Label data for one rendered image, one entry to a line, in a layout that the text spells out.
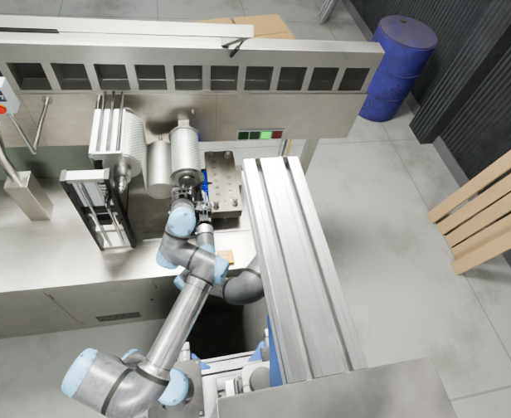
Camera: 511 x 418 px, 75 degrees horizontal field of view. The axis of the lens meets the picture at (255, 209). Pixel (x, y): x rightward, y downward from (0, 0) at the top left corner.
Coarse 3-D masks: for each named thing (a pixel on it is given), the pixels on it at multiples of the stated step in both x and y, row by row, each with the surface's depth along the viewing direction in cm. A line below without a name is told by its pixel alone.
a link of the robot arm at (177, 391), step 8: (176, 368) 122; (176, 376) 121; (184, 376) 122; (168, 384) 119; (176, 384) 119; (184, 384) 120; (168, 392) 118; (176, 392) 118; (184, 392) 120; (160, 400) 116; (168, 400) 117; (176, 400) 117
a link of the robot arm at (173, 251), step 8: (168, 240) 97; (176, 240) 97; (184, 240) 98; (160, 248) 99; (168, 248) 97; (176, 248) 97; (184, 248) 97; (192, 248) 98; (160, 256) 98; (168, 256) 98; (176, 256) 97; (184, 256) 97; (160, 264) 98; (168, 264) 98; (176, 264) 99; (184, 264) 97
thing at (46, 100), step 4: (44, 96) 137; (44, 100) 138; (48, 100) 138; (44, 104) 136; (44, 108) 135; (44, 112) 134; (44, 116) 133; (40, 120) 131; (40, 124) 130; (40, 128) 129; (36, 132) 127; (40, 132) 128; (36, 136) 126; (40, 136) 128; (36, 140) 125; (36, 144) 125; (36, 148) 124
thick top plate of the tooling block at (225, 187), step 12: (204, 156) 185; (216, 156) 183; (216, 168) 179; (228, 168) 179; (216, 180) 174; (228, 180) 175; (216, 192) 170; (228, 192) 171; (228, 204) 167; (240, 204) 168; (216, 216) 167; (228, 216) 169
